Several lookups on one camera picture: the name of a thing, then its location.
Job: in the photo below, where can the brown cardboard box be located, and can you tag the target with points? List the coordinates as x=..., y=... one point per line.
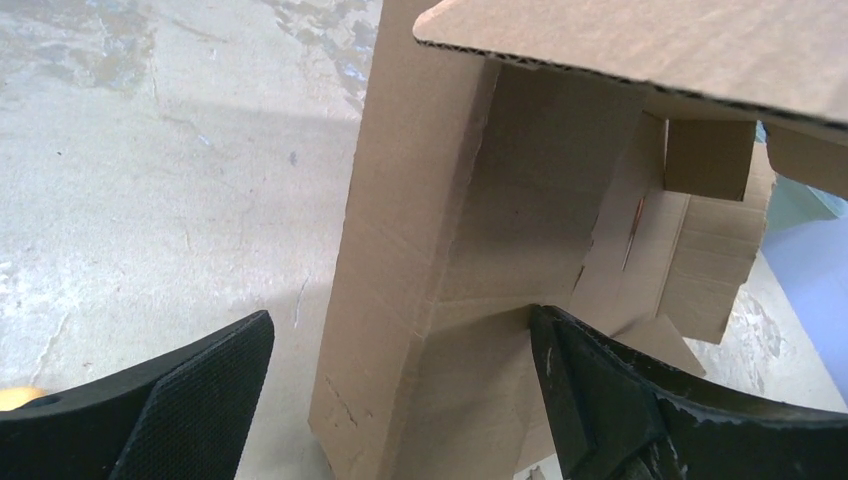
x=600, y=157

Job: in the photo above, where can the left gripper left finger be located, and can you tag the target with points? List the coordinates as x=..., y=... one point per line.
x=185, y=414

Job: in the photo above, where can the yellow highlighter marker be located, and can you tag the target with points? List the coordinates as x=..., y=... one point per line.
x=16, y=397

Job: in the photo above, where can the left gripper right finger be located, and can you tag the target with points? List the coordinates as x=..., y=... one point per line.
x=617, y=413

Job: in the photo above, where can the translucent green plastic toolbox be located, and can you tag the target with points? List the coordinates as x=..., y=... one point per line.
x=811, y=177

